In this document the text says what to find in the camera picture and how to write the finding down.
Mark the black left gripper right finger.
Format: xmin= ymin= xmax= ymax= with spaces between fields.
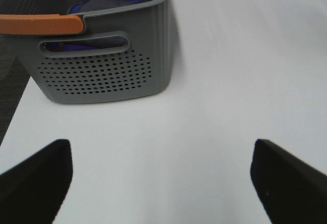
xmin=250 ymin=139 xmax=326 ymax=223

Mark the orange basket handle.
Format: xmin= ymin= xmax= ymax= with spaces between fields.
xmin=1 ymin=14 xmax=84 ymax=35

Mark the blue and grey cloth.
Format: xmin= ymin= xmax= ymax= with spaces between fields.
xmin=44 ymin=0 xmax=149 ymax=52

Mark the grey perforated plastic basket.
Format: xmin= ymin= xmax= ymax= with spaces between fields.
xmin=1 ymin=0 xmax=171 ymax=104

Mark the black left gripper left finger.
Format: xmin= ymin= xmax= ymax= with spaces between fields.
xmin=1 ymin=139 xmax=73 ymax=223

